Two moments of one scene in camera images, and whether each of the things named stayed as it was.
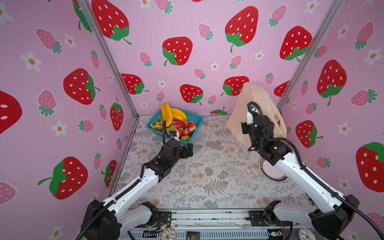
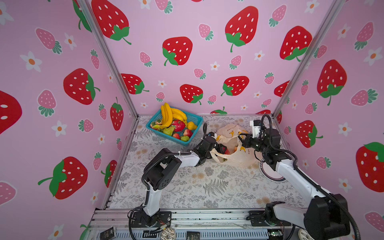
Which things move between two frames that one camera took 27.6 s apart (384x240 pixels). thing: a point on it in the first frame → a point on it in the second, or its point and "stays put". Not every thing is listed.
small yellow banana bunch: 178,114 stays put
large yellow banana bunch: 166,114 stays put
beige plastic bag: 251,93 → 229,135
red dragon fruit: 178,124 stays put
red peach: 191,126 → 187,132
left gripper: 184,154 → 218,147
